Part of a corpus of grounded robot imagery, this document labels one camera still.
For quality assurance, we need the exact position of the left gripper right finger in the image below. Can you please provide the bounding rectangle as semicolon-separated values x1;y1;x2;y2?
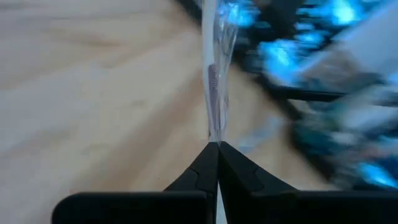
219;141;296;224

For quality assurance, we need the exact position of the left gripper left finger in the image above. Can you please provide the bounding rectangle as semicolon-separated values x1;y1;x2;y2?
164;142;220;195

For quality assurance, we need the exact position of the purple white toothbrush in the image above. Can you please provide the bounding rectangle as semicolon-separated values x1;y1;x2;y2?
200;0;239;144

